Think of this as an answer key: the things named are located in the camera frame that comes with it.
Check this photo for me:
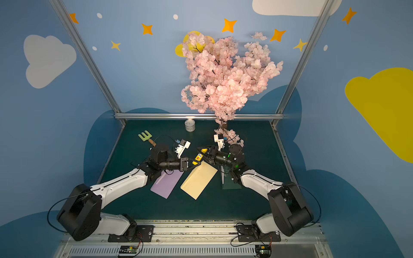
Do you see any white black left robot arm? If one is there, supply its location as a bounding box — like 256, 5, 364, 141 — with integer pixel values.
57, 145, 200, 242

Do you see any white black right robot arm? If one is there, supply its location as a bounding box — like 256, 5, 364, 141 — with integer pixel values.
197, 144, 314, 237

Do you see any cream yellow envelope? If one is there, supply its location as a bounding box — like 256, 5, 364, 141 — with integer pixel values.
180, 161, 218, 200

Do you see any dark green envelope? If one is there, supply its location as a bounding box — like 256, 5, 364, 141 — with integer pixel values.
221, 172, 242, 190

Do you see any purple envelope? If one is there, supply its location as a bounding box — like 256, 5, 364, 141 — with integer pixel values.
151, 170, 183, 199

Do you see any silver tin can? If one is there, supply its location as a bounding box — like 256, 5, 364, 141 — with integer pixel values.
185, 119, 196, 132

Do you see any pink cherry blossom tree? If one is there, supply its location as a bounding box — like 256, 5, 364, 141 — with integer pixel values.
181, 32, 284, 145

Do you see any left green circuit board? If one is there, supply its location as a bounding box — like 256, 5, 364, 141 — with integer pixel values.
118, 245, 140, 257

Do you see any green circuit board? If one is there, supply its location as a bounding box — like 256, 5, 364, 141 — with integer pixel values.
255, 245, 272, 258
118, 245, 140, 257

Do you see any right green circuit board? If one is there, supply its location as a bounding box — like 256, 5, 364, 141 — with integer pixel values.
255, 245, 272, 258

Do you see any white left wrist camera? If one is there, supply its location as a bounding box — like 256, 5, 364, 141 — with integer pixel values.
175, 139, 191, 159

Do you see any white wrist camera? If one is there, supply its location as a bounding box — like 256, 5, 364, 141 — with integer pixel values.
175, 139, 191, 159
214, 134, 227, 151

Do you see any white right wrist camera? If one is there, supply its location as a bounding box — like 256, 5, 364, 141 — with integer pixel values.
214, 134, 227, 151

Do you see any yellow-green garden fork wooden handle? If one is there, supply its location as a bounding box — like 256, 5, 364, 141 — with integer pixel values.
138, 130, 156, 147

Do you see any aluminium front mounting rail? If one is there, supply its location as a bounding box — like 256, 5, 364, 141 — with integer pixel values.
54, 220, 333, 258

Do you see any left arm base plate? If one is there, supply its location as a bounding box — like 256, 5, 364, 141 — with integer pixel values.
108, 225, 154, 243

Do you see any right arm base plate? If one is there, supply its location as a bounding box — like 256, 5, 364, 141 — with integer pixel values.
235, 223, 281, 243

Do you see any right aluminium frame post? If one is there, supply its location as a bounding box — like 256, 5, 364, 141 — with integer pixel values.
276, 0, 334, 115

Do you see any aluminium frame post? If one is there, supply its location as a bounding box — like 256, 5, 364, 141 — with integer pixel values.
276, 0, 334, 115
49, 0, 122, 113

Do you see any left aluminium frame post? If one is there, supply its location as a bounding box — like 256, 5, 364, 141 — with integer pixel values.
49, 0, 122, 113

